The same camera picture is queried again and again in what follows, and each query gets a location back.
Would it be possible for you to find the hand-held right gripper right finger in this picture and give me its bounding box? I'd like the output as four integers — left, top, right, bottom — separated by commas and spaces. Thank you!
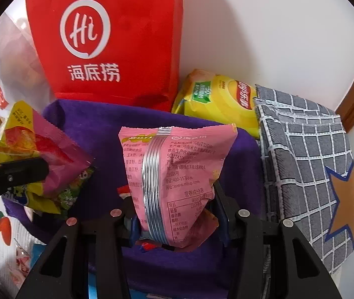
213, 182, 343, 299

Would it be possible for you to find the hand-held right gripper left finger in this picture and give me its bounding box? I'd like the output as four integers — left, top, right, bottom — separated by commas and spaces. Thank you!
15, 207, 141, 299

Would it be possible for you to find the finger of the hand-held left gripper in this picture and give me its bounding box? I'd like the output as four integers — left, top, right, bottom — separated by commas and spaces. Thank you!
0, 157, 50, 204

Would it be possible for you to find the yellow and pink snack bag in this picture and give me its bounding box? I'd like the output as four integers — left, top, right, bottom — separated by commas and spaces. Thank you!
0, 100, 96, 215

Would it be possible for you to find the pink snack packet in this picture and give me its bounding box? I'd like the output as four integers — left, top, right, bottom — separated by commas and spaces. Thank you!
118, 123, 238, 253

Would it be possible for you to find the purple cloth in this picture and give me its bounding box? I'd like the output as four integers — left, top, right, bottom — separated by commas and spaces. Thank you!
4, 99, 266, 299

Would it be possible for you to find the white plastic bag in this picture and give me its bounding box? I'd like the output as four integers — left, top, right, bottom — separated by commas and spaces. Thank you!
0, 11, 56, 119

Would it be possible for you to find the grey checked cloth with star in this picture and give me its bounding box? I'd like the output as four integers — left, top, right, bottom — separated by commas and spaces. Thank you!
253, 84, 354, 275

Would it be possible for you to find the yellow chips bag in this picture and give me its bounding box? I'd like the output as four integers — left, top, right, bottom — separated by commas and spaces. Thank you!
171, 70, 260, 139

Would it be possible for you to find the red paper bag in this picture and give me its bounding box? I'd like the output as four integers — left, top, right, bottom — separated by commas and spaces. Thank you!
25, 0, 187, 113

